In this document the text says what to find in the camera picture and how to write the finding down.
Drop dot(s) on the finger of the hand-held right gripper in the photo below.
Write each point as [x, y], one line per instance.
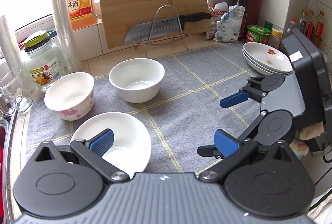
[233, 100]
[205, 151]

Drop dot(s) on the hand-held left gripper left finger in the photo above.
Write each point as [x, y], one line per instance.
[102, 141]

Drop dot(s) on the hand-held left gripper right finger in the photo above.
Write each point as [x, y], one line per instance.
[225, 143]

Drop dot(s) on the shallow white bowl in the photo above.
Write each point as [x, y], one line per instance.
[129, 135]

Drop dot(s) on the pink floral bowl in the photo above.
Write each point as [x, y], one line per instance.
[72, 109]

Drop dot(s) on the white deep bowl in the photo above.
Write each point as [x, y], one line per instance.
[134, 83]

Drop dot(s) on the grey checked table mat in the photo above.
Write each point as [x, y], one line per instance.
[181, 99]

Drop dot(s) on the yellow-lidded spice jar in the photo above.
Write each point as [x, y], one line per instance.
[275, 38]

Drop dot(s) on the red-capped clear glass bottle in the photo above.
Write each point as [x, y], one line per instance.
[288, 29]

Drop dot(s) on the yellow-capped condiment bottle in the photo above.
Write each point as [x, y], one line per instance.
[303, 21]
[321, 25]
[311, 23]

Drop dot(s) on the green-lidded sauce jar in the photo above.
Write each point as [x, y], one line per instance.
[256, 37]

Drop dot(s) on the white blue-print plastic bag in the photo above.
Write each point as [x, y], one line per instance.
[233, 26]

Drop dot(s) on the small green-capped jar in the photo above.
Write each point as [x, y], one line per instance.
[268, 24]

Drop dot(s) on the green binder clip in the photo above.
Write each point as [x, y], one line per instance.
[224, 17]

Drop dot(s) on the small clipped paper bag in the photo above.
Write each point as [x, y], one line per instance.
[216, 12]

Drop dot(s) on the green-lidded glass jar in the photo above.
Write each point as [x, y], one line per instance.
[44, 68]

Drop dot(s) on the dark red knife block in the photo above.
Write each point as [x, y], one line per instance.
[254, 6]

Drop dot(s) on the clear glass mug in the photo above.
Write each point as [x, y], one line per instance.
[15, 99]

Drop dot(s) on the red plastic basin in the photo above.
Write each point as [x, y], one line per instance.
[2, 174]

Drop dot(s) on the stack of clear plastic cups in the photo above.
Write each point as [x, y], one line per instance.
[62, 19]
[9, 45]

